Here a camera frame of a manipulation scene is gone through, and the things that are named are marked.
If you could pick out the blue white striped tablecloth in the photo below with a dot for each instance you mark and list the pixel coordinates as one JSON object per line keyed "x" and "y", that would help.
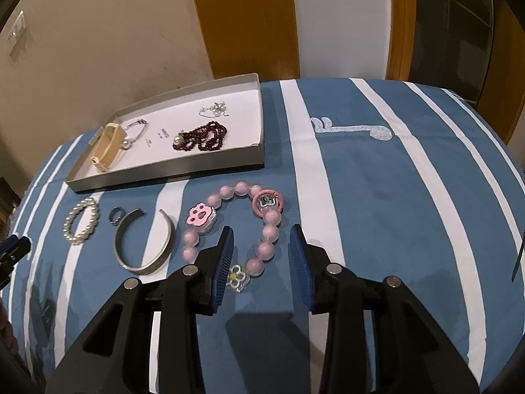
{"x": 389, "y": 193}

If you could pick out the grey cardboard tray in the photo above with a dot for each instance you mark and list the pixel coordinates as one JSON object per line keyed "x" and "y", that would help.
{"x": 184, "y": 102}

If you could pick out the wooden framed glass door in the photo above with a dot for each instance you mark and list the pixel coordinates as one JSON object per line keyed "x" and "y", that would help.
{"x": 451, "y": 28}

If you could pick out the pearl pendant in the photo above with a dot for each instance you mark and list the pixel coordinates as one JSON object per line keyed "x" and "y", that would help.
{"x": 178, "y": 143}

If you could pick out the wooden door panel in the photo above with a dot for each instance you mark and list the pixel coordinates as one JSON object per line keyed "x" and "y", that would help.
{"x": 246, "y": 20}

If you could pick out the white wall switch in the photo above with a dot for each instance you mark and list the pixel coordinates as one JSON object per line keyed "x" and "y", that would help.
{"x": 19, "y": 22}

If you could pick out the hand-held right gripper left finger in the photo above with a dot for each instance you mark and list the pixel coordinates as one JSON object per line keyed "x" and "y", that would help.
{"x": 223, "y": 262}

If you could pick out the silver cuff bangle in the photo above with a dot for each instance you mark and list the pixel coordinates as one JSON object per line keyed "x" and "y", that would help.
{"x": 143, "y": 270}

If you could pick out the white wall socket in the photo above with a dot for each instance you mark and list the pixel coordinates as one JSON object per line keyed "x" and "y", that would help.
{"x": 14, "y": 44}

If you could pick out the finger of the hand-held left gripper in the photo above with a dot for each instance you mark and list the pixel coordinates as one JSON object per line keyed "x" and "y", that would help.
{"x": 22, "y": 248}
{"x": 9, "y": 243}

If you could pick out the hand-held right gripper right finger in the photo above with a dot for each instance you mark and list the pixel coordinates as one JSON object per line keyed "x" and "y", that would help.
{"x": 299, "y": 266}

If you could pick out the thin silver bangle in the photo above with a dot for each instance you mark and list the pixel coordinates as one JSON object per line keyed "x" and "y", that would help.
{"x": 139, "y": 122}

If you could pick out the silver pearl cluster earrings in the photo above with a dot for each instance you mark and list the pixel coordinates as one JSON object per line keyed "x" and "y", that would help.
{"x": 215, "y": 108}

